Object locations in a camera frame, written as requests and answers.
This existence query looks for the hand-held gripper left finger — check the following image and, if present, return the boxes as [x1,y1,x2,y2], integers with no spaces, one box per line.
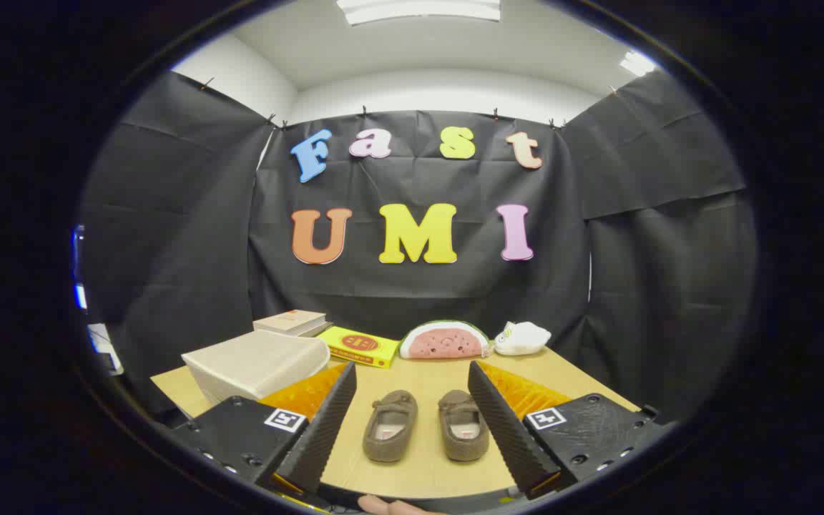
[169,361,358,501]

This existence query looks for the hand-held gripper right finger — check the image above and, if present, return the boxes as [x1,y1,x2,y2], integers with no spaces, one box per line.
[467,360,663,501]

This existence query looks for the brown shoe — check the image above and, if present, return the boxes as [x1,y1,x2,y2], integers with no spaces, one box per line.
[438,389,491,462]
[362,390,419,464]

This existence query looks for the beige fabric storage box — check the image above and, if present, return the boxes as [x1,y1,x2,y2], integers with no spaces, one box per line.
[181,329,331,405]

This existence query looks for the yellow book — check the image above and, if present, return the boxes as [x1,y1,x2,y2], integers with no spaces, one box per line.
[315,326,400,369]

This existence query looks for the white plush toy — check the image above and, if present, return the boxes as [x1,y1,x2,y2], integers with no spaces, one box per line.
[494,321,552,357]

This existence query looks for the watermelon slice plush toy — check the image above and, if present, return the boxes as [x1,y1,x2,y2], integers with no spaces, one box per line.
[398,320,491,360]

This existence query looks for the beige book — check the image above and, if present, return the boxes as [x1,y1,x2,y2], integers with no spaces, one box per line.
[252,309,327,335]

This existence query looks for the computer screen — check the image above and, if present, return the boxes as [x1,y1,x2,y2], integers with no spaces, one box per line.
[87,323,124,376]

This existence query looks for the small ceiling light panel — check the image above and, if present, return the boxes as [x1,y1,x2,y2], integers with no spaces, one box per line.
[619,49,659,78]

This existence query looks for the long ceiling light panel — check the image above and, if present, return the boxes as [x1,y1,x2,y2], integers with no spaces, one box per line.
[335,0,502,26]

